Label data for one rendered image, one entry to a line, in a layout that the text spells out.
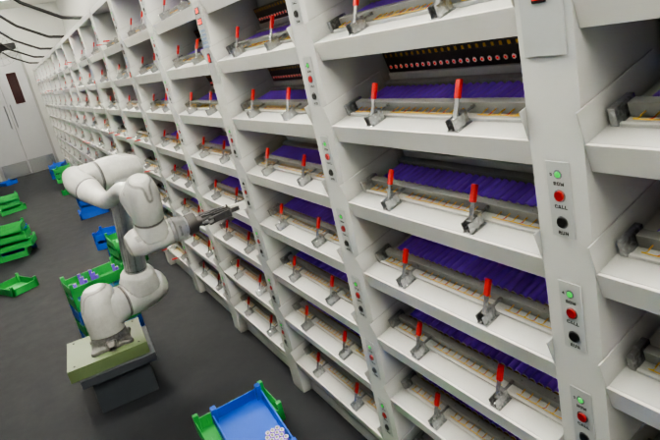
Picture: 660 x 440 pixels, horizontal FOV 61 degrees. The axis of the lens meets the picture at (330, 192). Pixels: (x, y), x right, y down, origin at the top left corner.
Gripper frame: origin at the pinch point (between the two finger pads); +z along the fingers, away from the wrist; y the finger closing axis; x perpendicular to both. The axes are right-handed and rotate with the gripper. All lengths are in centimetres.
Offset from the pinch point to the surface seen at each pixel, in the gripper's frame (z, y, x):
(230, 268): 8, -63, -47
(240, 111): 8.4, 5.0, 34.2
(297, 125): 5, 56, 32
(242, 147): 5.8, 4.7, 21.6
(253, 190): 6.0, 4.7, 5.3
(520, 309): 11, 122, -4
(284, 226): 7.4, 21.6, -6.2
